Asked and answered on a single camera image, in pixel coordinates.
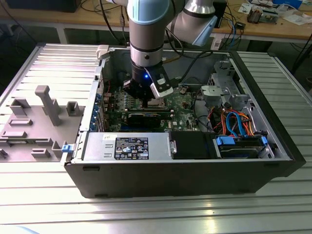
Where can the silver CPU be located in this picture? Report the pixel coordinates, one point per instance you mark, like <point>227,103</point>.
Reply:
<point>156,102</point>

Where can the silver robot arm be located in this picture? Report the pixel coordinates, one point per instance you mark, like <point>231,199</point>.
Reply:
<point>146,36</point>

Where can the blue expansion slot latch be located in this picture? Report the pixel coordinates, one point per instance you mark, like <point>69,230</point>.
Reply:
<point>94,118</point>
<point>96,107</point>
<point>98,96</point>
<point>92,126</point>

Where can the black graphics card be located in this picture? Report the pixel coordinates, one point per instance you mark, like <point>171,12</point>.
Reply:
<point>143,119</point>

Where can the green motherboard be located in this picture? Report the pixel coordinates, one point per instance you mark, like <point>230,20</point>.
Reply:
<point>180,114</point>

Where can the grey power supply unit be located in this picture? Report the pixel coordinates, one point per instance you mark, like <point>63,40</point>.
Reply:
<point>97,146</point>

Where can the silver perforated drive cage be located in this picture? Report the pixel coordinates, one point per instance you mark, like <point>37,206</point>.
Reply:
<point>220,73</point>

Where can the wooden workbench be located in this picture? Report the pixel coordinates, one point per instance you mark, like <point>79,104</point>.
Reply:
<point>73,20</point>

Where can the blue plastic latch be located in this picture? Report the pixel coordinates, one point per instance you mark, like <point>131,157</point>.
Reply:
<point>67,148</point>

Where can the black and grey PC case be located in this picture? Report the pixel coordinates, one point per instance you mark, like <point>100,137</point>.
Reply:
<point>158,180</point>

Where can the small black tower box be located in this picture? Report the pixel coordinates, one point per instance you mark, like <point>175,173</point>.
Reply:
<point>223,14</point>

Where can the small black adapter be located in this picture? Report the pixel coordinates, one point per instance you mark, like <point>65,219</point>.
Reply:
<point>240,25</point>

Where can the hard disk in blue carrier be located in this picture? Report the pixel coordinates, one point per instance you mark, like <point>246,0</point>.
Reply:
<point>234,152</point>

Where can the grey parts rack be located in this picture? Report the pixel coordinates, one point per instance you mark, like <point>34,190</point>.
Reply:
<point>29,131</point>

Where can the white printed card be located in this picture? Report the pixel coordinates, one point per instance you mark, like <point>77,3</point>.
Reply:
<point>245,8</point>

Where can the large black equipment box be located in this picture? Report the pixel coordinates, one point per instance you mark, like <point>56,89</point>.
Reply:
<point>36,6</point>

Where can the metal transformer block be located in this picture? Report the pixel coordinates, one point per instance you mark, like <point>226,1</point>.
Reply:
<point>254,15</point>

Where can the grey electronics module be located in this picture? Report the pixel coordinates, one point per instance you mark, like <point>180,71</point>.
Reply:
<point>270,17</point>

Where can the white paper sheets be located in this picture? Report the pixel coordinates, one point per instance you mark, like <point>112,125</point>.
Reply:
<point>295,19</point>

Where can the blue flat box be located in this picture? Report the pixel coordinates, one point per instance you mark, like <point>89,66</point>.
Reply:
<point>287,3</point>

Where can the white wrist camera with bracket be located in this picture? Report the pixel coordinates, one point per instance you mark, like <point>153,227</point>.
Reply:
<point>163,89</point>

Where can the grey metal bracket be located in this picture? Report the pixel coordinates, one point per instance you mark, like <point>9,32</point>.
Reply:
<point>212,92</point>

